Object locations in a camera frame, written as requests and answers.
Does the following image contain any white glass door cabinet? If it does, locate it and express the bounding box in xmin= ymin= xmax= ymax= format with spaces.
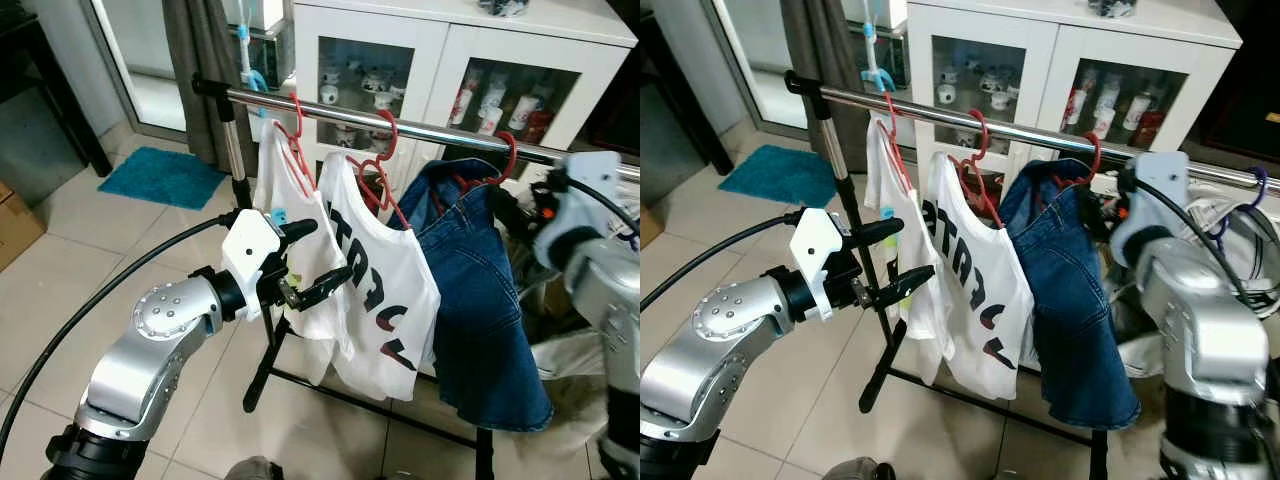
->
xmin=905 ymin=0 xmax=1245 ymax=206
xmin=288 ymin=0 xmax=639 ymax=216

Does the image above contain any chrome and black clothes rack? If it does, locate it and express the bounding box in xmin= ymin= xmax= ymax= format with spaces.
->
xmin=192 ymin=72 xmax=641 ymax=480
xmin=783 ymin=68 xmax=1280 ymax=480

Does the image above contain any grey robot left leg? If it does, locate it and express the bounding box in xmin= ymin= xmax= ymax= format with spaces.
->
xmin=225 ymin=457 xmax=285 ymax=480
xmin=822 ymin=457 xmax=882 ymax=480

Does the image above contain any white plastic bag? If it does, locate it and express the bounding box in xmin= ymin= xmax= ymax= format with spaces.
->
xmin=520 ymin=270 xmax=611 ymax=383
xmin=1115 ymin=328 xmax=1201 ymax=383

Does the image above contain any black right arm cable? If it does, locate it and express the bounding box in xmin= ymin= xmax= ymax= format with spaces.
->
xmin=545 ymin=170 xmax=641 ymax=241
xmin=1120 ymin=165 xmax=1256 ymax=306

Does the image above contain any light blue plastic hook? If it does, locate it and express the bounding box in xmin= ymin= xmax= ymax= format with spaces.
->
xmin=238 ymin=20 xmax=271 ymax=96
xmin=862 ymin=20 xmax=897 ymax=96

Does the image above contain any brown cardboard box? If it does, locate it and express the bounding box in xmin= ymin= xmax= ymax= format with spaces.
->
xmin=640 ymin=205 xmax=667 ymax=251
xmin=0 ymin=180 xmax=47 ymax=271

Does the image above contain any glass sliding door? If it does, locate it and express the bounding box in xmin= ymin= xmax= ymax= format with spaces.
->
xmin=85 ymin=0 xmax=216 ymax=136
xmin=705 ymin=0 xmax=801 ymax=136

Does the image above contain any red wire hanger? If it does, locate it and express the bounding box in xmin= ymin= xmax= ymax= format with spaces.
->
xmin=272 ymin=93 xmax=319 ymax=196
xmin=445 ymin=130 xmax=520 ymax=196
xmin=945 ymin=108 xmax=1007 ymax=229
xmin=1050 ymin=132 xmax=1105 ymax=191
xmin=876 ymin=92 xmax=917 ymax=196
xmin=345 ymin=108 xmax=412 ymax=231

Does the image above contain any teal floor mat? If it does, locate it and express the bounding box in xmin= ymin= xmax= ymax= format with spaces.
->
xmin=717 ymin=145 xmax=837 ymax=208
xmin=97 ymin=147 xmax=230 ymax=211

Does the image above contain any plain white T-shirt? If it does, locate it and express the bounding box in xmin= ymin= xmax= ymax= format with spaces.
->
xmin=250 ymin=118 xmax=353 ymax=387
xmin=863 ymin=118 xmax=951 ymax=387

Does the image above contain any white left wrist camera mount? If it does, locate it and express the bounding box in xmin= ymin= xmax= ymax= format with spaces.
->
xmin=788 ymin=206 xmax=853 ymax=323
xmin=220 ymin=206 xmax=288 ymax=295

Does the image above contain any white T-shirt with black print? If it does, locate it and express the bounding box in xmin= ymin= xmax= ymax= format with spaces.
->
xmin=318 ymin=152 xmax=442 ymax=402
xmin=920 ymin=152 xmax=1037 ymax=402

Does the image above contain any black desk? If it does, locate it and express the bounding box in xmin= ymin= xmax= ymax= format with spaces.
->
xmin=0 ymin=0 xmax=113 ymax=179

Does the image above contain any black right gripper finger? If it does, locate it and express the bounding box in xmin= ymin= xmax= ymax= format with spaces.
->
xmin=1079 ymin=189 xmax=1106 ymax=240
xmin=487 ymin=186 xmax=524 ymax=238

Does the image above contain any grey curtain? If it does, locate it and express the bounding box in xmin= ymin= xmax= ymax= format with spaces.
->
xmin=163 ymin=0 xmax=251 ymax=173
xmin=780 ymin=0 xmax=871 ymax=176

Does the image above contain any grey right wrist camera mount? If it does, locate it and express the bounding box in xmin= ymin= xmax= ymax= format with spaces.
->
xmin=533 ymin=150 xmax=624 ymax=271
xmin=1112 ymin=150 xmax=1191 ymax=263

